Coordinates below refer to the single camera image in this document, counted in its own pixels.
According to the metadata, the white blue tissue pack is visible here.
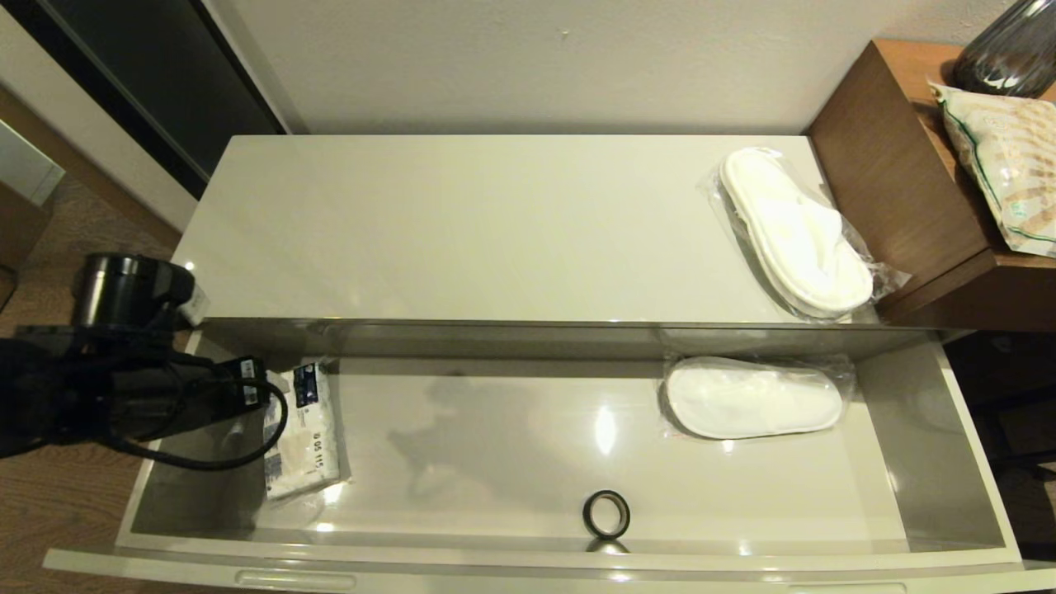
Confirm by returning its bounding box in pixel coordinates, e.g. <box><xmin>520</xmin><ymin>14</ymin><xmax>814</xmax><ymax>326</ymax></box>
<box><xmin>262</xmin><ymin>360</ymin><xmax>342</xmax><ymax>502</ymax></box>

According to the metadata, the white cabinet drawer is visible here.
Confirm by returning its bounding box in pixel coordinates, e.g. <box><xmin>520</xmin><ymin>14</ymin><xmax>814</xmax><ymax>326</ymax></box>
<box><xmin>43</xmin><ymin>320</ymin><xmax>1056</xmax><ymax>594</ymax></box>

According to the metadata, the white plastic-wrapped slipper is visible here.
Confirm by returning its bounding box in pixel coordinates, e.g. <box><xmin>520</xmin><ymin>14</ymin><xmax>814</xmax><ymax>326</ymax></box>
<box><xmin>662</xmin><ymin>354</ymin><xmax>852</xmax><ymax>441</ymax></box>
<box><xmin>700</xmin><ymin>147</ymin><xmax>910</xmax><ymax>324</ymax></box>

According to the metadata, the white furniture panel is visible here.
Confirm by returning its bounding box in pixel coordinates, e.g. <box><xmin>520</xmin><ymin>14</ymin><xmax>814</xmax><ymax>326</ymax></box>
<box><xmin>0</xmin><ymin>117</ymin><xmax>67</xmax><ymax>207</ymax></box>

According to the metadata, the dark sliding door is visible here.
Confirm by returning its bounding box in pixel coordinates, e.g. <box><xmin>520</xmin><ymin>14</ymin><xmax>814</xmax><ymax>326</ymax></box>
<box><xmin>4</xmin><ymin>0</ymin><xmax>290</xmax><ymax>199</ymax></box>

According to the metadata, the white glossy cabinet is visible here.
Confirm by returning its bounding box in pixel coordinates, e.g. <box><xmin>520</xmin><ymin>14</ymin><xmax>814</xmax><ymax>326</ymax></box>
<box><xmin>169</xmin><ymin>134</ymin><xmax>880</xmax><ymax>328</ymax></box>

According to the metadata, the black tape roll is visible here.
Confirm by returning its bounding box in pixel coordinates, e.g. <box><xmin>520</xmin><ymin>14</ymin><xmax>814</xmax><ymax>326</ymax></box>
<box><xmin>582</xmin><ymin>490</ymin><xmax>632</xmax><ymax>541</ymax></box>

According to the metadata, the brown wooden desk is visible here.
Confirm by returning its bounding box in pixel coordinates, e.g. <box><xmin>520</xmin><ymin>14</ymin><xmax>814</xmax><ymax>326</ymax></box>
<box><xmin>807</xmin><ymin>40</ymin><xmax>1056</xmax><ymax>332</ymax></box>

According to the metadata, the white green-trimmed snack bag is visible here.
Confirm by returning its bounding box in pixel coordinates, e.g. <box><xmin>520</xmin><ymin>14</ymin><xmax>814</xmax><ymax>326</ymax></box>
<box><xmin>928</xmin><ymin>80</ymin><xmax>1056</xmax><ymax>258</ymax></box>

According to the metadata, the dark ribbed glass vase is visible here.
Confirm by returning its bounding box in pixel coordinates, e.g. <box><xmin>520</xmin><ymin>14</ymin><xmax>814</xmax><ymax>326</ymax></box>
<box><xmin>953</xmin><ymin>0</ymin><xmax>1056</xmax><ymax>98</ymax></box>

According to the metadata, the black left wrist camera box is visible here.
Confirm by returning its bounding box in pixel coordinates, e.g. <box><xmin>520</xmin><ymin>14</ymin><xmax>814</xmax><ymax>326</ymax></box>
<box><xmin>233</xmin><ymin>356</ymin><xmax>271</xmax><ymax>411</ymax></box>

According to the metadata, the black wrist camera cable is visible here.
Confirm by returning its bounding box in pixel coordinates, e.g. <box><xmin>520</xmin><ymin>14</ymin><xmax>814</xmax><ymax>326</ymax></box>
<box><xmin>103</xmin><ymin>375</ymin><xmax>290</xmax><ymax>472</ymax></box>

